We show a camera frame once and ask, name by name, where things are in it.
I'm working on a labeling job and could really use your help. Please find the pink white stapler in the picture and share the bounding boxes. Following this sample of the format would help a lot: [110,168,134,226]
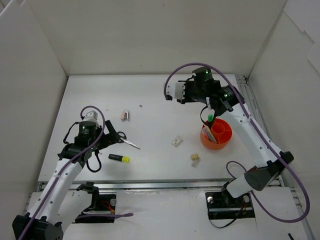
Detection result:
[121,109,130,122]

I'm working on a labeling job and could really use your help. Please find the aluminium rail front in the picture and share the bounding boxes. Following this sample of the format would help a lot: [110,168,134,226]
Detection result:
[37,178,233,192]

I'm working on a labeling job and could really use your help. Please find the small scissors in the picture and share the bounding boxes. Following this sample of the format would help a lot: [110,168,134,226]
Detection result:
[117,131,141,150]

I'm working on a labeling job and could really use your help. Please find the yellow black highlighter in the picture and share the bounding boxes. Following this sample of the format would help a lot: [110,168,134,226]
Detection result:
[108,154,130,164]

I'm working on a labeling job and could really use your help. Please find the yellow eraser block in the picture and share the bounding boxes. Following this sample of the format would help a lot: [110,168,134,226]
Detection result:
[190,154,199,161]

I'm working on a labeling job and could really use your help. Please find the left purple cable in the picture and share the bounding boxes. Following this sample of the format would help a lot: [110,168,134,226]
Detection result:
[17,105,134,240]

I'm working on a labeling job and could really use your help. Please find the green black highlighter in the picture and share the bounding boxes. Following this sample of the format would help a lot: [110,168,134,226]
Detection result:
[207,114,214,129]

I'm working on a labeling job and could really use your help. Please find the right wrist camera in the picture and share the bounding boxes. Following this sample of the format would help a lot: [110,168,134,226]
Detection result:
[164,81,186,101]

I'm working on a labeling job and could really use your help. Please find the aluminium rail right side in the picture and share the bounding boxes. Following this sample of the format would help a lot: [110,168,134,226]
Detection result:
[235,74,316,240]

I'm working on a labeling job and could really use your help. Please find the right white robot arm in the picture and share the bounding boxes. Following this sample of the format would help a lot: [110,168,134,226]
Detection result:
[173,67,294,206]

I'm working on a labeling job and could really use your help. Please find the pale yellow pen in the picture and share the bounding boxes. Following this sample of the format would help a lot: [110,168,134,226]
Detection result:
[205,126,217,143]

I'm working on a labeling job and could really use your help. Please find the aluminium rail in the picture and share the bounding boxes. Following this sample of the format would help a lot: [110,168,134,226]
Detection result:
[235,74,316,240]
[37,178,233,192]

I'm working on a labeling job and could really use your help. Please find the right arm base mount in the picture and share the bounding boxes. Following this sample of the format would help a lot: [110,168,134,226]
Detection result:
[205,187,256,229]

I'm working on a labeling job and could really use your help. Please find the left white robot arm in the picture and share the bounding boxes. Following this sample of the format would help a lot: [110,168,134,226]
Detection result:
[12,119,120,240]

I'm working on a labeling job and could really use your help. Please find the orange round divided container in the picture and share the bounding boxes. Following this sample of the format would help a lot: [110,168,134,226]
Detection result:
[200,118,233,150]

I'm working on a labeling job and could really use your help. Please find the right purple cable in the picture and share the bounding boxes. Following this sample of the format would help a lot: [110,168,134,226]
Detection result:
[162,62,311,223]

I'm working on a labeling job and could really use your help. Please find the purple cable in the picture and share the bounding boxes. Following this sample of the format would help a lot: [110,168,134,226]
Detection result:
[17,105,134,240]
[162,62,311,223]

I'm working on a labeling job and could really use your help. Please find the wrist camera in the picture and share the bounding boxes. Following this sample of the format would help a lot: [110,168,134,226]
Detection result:
[164,81,186,101]
[83,110,98,124]

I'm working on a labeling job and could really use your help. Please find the purple pen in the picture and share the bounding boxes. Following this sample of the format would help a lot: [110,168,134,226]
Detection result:
[201,128,210,140]

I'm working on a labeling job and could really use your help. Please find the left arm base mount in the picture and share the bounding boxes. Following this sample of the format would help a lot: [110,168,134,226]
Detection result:
[73,181,117,224]

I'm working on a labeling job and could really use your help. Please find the white eraser block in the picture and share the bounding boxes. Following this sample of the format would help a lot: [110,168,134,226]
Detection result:
[191,158,201,168]

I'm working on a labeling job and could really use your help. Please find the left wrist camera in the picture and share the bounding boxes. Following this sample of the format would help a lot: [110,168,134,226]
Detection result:
[83,110,98,124]

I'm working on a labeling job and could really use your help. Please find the white pink eraser box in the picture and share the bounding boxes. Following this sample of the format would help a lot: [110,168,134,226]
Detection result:
[171,135,183,147]

